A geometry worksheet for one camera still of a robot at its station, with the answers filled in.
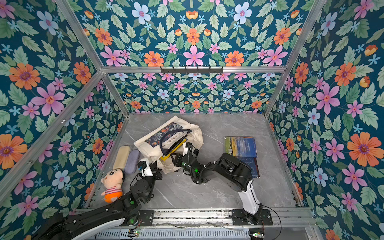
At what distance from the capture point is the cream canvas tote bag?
0.82 m

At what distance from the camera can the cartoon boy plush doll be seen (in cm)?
77

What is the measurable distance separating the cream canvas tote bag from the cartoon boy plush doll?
0.17 m
